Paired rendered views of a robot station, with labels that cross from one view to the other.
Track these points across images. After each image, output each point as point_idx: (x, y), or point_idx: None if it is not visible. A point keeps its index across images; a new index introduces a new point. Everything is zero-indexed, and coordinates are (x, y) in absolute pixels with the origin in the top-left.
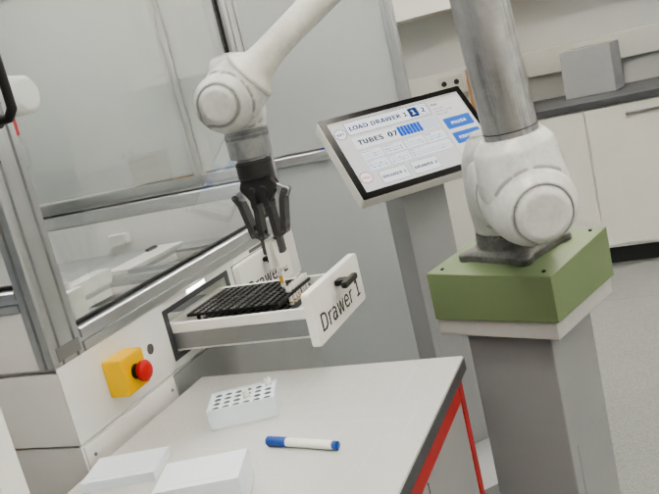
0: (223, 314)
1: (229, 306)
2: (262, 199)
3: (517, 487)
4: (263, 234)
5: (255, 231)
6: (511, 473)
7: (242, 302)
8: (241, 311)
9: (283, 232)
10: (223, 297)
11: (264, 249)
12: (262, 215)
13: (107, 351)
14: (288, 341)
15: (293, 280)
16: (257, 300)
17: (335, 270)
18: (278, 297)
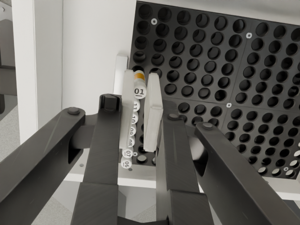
0: (279, 87)
1: (261, 48)
2: (114, 220)
3: (10, 54)
4: (162, 122)
5: (202, 152)
6: (8, 57)
7: (234, 60)
8: (241, 83)
9: (72, 108)
10: (289, 120)
11: (170, 107)
12: (160, 190)
13: None
14: (210, 204)
15: (133, 122)
16: (199, 56)
17: (18, 104)
18: (148, 51)
